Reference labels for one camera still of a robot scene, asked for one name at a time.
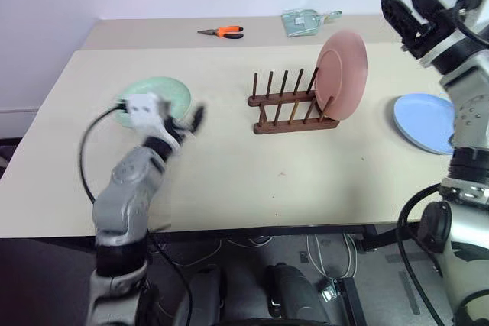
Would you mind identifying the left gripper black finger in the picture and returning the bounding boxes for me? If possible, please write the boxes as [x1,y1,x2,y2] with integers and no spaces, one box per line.
[193,102,208,133]
[183,111,199,140]

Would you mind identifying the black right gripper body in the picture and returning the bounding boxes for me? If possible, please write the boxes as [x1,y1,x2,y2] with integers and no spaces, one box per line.
[400,7,461,60]

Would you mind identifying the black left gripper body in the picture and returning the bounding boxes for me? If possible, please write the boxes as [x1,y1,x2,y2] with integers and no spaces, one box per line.
[162,116,196,153]

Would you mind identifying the wooden dish rack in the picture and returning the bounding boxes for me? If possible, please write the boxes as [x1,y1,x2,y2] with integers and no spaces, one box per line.
[247,67,341,136]

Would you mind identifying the green plate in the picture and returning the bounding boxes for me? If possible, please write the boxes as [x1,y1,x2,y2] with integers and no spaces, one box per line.
[114,76,193,129]

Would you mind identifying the pink plate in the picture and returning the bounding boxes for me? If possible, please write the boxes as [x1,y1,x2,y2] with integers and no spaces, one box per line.
[313,29,369,121]

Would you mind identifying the blue plate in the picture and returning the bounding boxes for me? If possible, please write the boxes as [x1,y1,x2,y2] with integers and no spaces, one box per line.
[393,92,458,157]

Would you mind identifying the light green dustpan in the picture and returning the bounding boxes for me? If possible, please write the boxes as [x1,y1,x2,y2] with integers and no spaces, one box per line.
[281,8,343,39]

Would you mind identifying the grey rounded robot part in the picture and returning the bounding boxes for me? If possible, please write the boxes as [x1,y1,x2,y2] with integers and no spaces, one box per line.
[176,264,227,326]

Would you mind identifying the dark rounded robot part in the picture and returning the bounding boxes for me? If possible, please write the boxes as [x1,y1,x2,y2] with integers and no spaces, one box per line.
[265,263,330,321]

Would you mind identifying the silver metal caster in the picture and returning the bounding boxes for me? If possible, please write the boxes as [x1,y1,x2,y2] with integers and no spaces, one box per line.
[317,279,340,303]

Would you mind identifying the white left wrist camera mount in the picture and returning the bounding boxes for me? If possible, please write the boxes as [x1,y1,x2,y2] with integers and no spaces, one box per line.
[121,92,173,133]

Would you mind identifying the orange handled pliers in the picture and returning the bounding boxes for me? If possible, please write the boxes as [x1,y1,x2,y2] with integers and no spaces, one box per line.
[196,24,245,40]

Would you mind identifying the thin white floor cable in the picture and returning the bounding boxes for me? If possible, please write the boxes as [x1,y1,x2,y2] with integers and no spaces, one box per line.
[167,234,274,266]

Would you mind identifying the white floor cable loop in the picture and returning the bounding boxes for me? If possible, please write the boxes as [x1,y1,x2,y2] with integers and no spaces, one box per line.
[305,232,359,280]

